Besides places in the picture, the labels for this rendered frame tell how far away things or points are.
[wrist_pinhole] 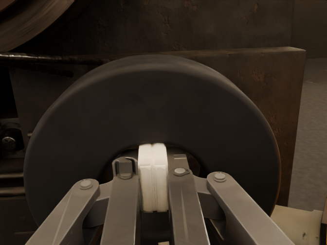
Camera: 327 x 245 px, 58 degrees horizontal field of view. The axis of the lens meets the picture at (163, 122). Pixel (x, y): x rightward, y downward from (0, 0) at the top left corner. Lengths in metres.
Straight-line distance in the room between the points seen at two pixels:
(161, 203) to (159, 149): 0.03
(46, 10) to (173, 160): 0.25
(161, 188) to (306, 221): 0.26
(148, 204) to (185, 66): 0.07
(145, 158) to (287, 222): 0.27
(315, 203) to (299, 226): 1.37
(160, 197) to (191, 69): 0.07
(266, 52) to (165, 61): 0.34
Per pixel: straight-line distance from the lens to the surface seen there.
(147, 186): 0.15
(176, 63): 0.15
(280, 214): 0.40
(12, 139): 0.55
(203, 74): 0.15
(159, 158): 0.15
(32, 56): 0.35
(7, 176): 0.52
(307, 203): 1.74
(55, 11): 0.36
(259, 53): 0.48
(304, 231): 0.39
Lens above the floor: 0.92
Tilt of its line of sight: 19 degrees down
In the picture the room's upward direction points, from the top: 2 degrees counter-clockwise
